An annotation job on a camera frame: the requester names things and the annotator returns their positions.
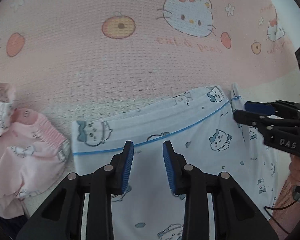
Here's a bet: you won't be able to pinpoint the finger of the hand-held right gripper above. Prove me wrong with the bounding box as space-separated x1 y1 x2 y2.
245 100 300 120
234 109 300 135

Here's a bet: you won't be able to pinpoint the pink cream cat print blanket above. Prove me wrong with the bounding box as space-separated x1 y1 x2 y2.
0 0 300 240

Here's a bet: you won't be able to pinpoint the pink cartoon print garment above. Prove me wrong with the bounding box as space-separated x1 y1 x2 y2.
0 82 71 219

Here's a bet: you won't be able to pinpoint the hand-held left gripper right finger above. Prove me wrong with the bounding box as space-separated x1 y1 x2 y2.
162 140 279 240

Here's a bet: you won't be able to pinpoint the light blue cartoon print pants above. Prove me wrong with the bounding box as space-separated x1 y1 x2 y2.
71 84 290 240

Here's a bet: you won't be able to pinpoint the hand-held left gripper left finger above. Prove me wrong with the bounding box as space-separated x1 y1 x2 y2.
16 140 135 240

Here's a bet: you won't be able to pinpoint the person's right hand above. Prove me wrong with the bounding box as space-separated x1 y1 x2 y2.
289 155 300 187

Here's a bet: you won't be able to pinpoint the black cable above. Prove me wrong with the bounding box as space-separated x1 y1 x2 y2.
264 200 300 233

